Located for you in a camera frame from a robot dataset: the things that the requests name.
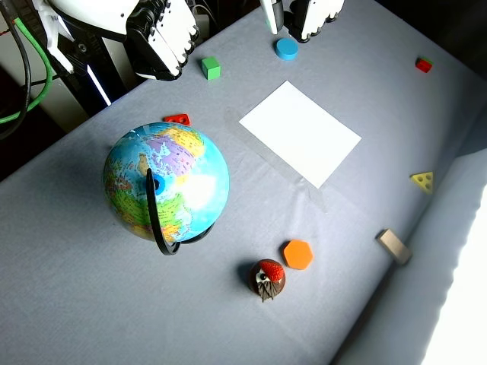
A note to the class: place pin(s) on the frame post with light strip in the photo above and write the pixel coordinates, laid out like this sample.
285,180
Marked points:
98,85

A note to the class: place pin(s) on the red and green block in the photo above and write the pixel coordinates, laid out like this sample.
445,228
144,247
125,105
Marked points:
423,65

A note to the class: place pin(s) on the yellow triangle block with holes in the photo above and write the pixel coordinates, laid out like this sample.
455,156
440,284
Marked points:
424,181

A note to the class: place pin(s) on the grey tablecloth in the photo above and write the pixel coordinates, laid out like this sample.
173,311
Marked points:
76,304

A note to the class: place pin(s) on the world globe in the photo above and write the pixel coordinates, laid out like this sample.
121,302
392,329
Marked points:
171,182

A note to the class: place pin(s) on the white power adaptor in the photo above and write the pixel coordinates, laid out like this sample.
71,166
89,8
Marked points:
201,24

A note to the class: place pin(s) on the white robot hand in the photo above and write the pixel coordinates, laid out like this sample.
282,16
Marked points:
167,42
316,15

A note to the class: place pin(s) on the white paper sheet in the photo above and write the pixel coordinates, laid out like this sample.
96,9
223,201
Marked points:
300,133

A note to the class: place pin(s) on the toy cupcake with strawberry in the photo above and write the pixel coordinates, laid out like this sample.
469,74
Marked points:
268,279

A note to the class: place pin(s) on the blue disc block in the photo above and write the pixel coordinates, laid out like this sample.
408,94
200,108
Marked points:
286,48

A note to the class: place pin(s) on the red block with holes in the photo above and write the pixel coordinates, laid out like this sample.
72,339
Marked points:
178,119

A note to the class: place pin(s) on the grey rectangular block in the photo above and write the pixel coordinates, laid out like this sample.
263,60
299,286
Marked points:
393,247

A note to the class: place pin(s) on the orange hexagon block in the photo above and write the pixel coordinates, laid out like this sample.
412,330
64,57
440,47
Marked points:
298,254

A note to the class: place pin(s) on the green cube block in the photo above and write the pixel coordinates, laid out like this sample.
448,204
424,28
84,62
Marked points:
211,68

